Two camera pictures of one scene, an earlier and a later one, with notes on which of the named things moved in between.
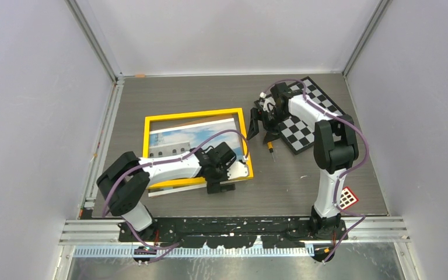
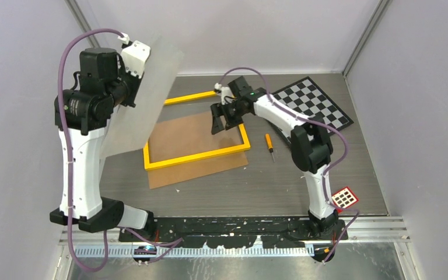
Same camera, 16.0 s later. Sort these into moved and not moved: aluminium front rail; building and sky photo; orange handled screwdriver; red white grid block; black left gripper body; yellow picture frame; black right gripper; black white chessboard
Moved: black right gripper; yellow picture frame; black left gripper body; building and sky photo
Not moved: red white grid block; black white chessboard; aluminium front rail; orange handled screwdriver
